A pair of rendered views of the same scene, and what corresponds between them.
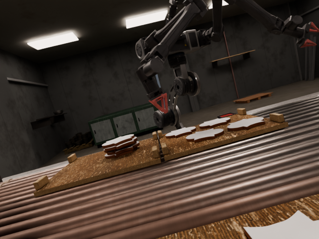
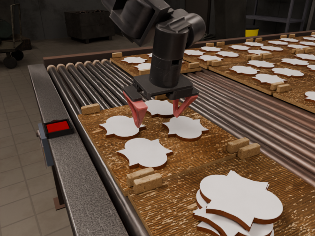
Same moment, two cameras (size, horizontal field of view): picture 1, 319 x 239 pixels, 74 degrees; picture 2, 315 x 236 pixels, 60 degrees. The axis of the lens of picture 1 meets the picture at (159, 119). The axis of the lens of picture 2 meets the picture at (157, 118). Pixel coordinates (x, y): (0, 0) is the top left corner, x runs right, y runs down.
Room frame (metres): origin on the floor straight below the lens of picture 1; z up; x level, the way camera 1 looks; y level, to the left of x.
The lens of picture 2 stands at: (1.12, 0.44, 1.31)
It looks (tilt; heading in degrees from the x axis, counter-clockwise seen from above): 26 degrees down; 244
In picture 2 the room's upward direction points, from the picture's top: straight up
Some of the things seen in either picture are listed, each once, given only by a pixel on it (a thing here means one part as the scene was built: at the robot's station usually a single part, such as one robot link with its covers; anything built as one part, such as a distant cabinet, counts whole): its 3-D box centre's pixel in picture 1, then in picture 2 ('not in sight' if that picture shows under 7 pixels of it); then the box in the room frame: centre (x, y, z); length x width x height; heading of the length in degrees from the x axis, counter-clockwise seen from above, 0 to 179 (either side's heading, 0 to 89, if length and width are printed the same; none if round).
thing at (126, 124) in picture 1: (127, 122); not in sight; (7.30, 1.08, 0.43); 2.15 x 1.97 x 0.85; 96
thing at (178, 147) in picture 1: (210, 132); (154, 131); (0.82, -0.18, 0.93); 0.41 x 0.35 x 0.02; 91
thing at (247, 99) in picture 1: (252, 98); not in sight; (7.54, -3.43, 0.05); 1.16 x 0.80 x 0.11; 97
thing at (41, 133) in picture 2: not in sight; (54, 143); (1.08, -0.54, 0.77); 0.14 x 0.11 x 0.18; 90
